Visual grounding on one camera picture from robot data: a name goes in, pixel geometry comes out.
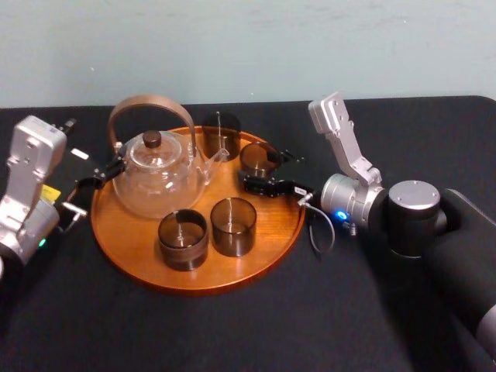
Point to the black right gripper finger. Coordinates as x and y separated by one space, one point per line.
288 158
271 188

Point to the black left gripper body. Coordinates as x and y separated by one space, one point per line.
77 166

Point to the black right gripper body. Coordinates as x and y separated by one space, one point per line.
300 184

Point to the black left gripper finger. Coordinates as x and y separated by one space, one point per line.
112 168
85 186

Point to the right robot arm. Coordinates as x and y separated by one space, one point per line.
414 217

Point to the black table cloth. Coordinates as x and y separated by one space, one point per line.
232 333

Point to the smoked glass cup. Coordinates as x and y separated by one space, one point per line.
221 133
253 163
232 242
182 259

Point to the round wooden tray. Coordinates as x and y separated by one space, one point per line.
273 232

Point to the glass lid with brown knob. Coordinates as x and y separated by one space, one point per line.
151 138

